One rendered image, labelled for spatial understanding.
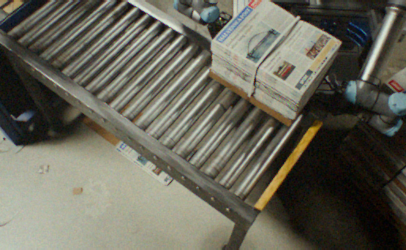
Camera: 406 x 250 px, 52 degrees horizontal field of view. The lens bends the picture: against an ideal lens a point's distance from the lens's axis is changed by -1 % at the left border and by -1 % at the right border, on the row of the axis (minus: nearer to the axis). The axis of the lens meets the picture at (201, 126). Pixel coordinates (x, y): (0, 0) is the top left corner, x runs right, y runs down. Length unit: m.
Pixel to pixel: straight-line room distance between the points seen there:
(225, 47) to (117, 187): 1.16
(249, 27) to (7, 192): 1.60
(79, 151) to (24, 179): 0.33
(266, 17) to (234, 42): 0.17
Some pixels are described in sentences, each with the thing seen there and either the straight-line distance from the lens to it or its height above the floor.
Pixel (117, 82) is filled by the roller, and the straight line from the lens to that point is 1.70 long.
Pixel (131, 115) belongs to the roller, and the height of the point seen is 0.79.
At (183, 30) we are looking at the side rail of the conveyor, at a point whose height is 0.80.
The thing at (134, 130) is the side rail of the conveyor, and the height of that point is 0.80.
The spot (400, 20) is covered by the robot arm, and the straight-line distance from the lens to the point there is 1.63.
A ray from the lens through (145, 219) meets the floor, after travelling 2.28.
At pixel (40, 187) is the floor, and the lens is 2.46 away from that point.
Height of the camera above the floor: 2.18
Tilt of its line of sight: 62 degrees down
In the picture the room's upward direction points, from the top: 3 degrees clockwise
